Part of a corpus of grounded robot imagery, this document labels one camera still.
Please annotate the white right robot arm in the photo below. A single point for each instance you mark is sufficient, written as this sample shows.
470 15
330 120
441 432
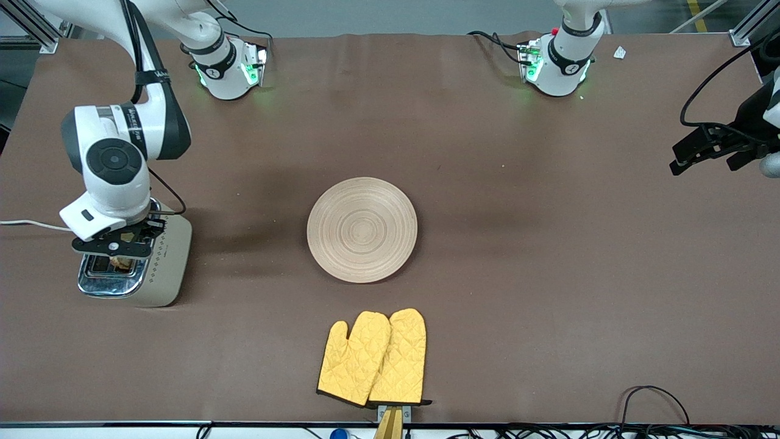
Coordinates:
116 183

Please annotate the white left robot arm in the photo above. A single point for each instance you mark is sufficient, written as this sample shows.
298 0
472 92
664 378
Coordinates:
570 61

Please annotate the aluminium frame profile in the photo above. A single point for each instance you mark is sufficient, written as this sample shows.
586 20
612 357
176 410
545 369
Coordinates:
746 27
46 42

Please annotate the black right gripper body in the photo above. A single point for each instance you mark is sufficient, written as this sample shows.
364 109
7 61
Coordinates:
148 227

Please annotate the yellow quilted oven mitt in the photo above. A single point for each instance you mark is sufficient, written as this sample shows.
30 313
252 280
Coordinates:
402 360
353 360

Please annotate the brown table cover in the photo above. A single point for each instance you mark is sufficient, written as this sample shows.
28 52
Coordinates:
487 183

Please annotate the brown bread slice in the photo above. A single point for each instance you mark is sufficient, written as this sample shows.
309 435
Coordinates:
124 263

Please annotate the round wooden plate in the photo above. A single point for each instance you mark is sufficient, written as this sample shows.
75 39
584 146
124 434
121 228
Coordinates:
365 231

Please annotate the wooden clamp with metal bracket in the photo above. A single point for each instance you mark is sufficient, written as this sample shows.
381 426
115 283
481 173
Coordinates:
390 427

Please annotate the small blue round object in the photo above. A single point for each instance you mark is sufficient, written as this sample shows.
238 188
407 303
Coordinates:
338 435

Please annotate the small white paper scrap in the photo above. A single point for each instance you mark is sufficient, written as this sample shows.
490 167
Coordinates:
620 52

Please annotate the cream chrome two-slot toaster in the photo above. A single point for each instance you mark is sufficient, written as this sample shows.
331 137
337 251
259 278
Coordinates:
170 262

